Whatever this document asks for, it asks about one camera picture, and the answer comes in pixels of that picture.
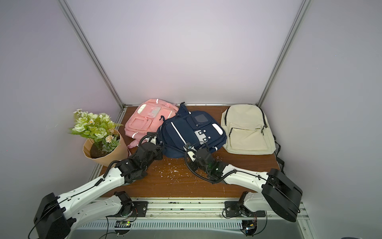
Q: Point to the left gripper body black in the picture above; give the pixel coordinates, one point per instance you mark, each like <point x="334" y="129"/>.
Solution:
<point x="156" y="155"/>

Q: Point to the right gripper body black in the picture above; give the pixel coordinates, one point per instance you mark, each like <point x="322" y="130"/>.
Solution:
<point x="198" y="152"/>

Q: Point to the navy blue backpack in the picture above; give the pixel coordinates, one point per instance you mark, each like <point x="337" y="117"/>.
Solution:
<point x="196" y="129"/>

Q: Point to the brown paper flower pot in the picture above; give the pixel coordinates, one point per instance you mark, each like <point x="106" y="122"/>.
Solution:
<point x="104" y="155"/>

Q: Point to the cream canvas backpack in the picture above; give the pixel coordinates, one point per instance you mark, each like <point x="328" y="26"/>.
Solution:
<point x="250" y="142"/>

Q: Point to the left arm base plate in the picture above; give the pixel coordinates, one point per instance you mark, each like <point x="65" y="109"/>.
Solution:
<point x="135" y="209"/>

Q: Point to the artificial green flower bouquet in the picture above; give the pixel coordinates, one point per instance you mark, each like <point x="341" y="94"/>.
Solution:
<point x="99" y="128"/>

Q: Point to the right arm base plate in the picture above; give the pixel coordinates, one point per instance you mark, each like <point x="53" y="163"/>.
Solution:
<point x="233" y="209"/>

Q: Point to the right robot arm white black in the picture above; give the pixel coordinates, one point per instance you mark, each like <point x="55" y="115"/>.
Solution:
<point x="281" y="194"/>

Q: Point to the pink backpack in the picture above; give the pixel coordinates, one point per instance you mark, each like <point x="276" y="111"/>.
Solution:
<point x="147" y="118"/>

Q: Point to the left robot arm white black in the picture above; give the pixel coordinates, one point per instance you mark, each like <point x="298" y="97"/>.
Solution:
<point x="57" y="216"/>

